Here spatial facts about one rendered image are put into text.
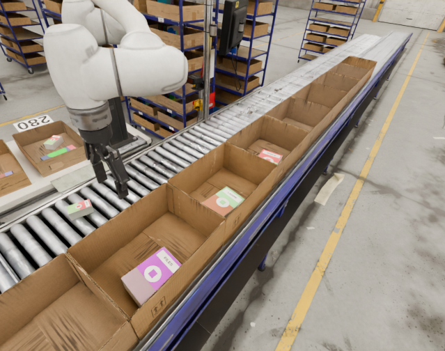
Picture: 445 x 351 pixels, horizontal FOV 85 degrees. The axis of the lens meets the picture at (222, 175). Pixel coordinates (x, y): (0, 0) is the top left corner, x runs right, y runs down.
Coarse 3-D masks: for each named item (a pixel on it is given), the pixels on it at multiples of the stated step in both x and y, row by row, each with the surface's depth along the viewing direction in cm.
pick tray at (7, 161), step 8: (0, 144) 141; (0, 152) 143; (8, 152) 146; (0, 160) 140; (8, 160) 140; (16, 160) 131; (0, 168) 135; (8, 168) 135; (16, 168) 136; (8, 176) 119; (16, 176) 121; (24, 176) 124; (0, 184) 118; (8, 184) 120; (16, 184) 123; (24, 184) 126; (0, 192) 119; (8, 192) 122
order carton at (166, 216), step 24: (168, 192) 96; (120, 216) 82; (144, 216) 92; (168, 216) 102; (192, 216) 94; (216, 216) 84; (96, 240) 77; (120, 240) 87; (144, 240) 92; (168, 240) 92; (192, 240) 93; (216, 240) 83; (96, 264) 82; (120, 264) 84; (192, 264) 74; (120, 288) 78; (168, 288) 67; (144, 312) 62; (144, 336) 69
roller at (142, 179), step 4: (128, 168) 144; (132, 168) 145; (128, 172) 143; (132, 172) 142; (136, 172) 142; (132, 176) 142; (136, 176) 140; (140, 176) 139; (144, 176) 140; (140, 180) 139; (144, 180) 137; (148, 180) 137; (152, 180) 138; (144, 184) 137; (148, 184) 136; (152, 184) 135; (156, 184) 136; (148, 188) 137; (152, 188) 135
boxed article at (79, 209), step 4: (88, 200) 117; (76, 204) 115; (80, 204) 115; (84, 204) 115; (88, 204) 115; (68, 208) 113; (72, 208) 113; (76, 208) 113; (80, 208) 113; (84, 208) 113; (88, 208) 115; (92, 208) 116; (68, 212) 111; (72, 212) 111; (76, 212) 112; (80, 212) 113; (84, 212) 115; (88, 212) 116; (92, 212) 117; (72, 216) 112; (76, 216) 113; (80, 216) 114
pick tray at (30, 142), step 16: (32, 128) 151; (48, 128) 157; (64, 128) 162; (32, 144) 153; (64, 144) 156; (80, 144) 155; (32, 160) 129; (48, 160) 130; (64, 160) 137; (80, 160) 144
